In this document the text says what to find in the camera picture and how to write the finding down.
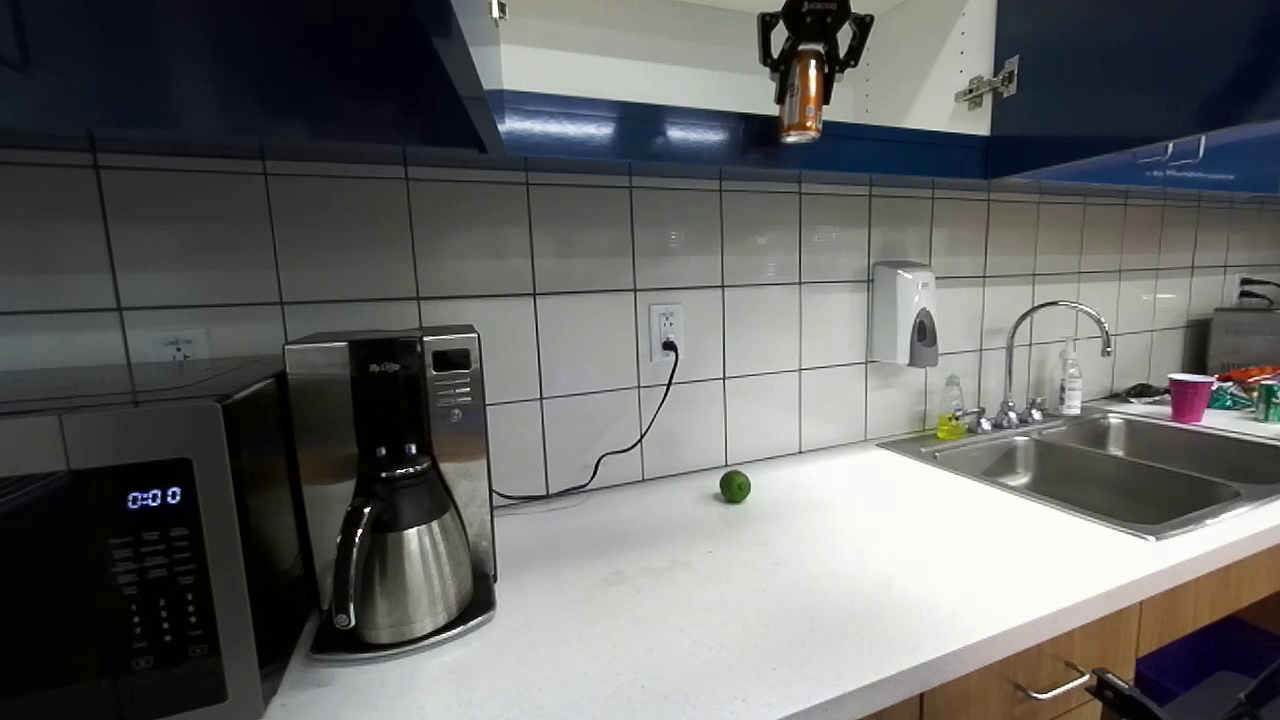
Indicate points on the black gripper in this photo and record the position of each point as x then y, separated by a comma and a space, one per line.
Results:
816, 23

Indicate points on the orange soda can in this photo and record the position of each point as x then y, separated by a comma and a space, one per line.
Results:
803, 103

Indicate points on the metal cabinet door hinge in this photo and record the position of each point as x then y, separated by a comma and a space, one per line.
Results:
985, 87

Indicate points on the open white upper cabinet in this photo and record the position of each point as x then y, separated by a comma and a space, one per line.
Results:
641, 65

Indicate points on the blue cabinet door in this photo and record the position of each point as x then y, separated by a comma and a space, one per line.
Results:
225, 65
1133, 80

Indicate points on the chrome sink faucet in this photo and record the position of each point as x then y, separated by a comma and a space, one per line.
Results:
1021, 346

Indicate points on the yellow dish soap bottle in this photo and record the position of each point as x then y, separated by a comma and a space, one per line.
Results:
951, 427

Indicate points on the small white bottle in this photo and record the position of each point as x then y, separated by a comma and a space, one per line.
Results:
1072, 385

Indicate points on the green lime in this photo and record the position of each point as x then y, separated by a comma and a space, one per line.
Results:
733, 485

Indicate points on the black steel coffee maker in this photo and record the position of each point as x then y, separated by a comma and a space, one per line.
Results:
455, 400

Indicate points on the pink plastic cup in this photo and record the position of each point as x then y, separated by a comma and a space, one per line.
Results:
1190, 398

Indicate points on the stainless steel sink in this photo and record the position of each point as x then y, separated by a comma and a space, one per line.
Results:
1104, 475

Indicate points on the grey countertop appliance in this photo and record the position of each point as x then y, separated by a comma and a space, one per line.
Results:
1245, 339

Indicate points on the wooden lower cabinets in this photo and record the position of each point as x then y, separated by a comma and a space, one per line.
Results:
1065, 655

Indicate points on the steel coffee carafe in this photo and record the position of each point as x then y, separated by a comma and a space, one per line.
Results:
405, 564

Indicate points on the blue storage bin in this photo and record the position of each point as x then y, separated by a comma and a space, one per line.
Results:
1207, 662

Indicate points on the black stand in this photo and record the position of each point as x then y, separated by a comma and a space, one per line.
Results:
1175, 702

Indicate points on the black steel microwave oven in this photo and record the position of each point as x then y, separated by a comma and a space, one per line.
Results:
122, 574

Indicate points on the white wall soap dispenser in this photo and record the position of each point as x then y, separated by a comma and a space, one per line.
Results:
904, 314

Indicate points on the white wall outlet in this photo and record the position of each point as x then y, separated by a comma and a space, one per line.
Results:
180, 351
666, 329

